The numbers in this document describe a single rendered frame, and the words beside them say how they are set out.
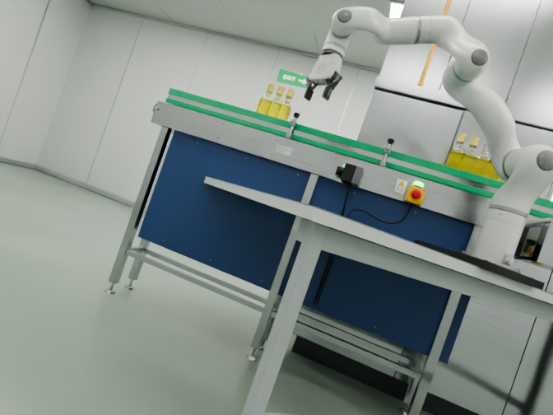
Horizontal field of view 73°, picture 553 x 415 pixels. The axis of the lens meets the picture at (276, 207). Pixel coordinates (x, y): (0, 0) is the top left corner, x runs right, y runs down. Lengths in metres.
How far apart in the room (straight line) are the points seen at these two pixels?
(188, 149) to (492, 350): 1.80
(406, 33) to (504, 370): 1.59
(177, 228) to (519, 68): 1.90
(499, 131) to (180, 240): 1.47
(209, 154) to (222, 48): 4.21
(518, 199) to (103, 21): 6.77
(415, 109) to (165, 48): 4.93
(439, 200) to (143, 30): 5.82
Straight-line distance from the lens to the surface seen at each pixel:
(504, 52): 2.34
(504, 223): 1.45
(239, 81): 5.75
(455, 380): 2.18
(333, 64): 1.38
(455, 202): 1.77
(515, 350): 2.20
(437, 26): 1.51
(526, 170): 1.44
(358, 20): 1.39
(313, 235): 0.93
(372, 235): 0.98
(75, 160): 6.85
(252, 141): 1.86
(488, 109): 1.48
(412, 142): 2.10
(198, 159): 1.97
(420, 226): 1.75
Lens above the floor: 0.72
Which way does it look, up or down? level
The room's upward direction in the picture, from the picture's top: 19 degrees clockwise
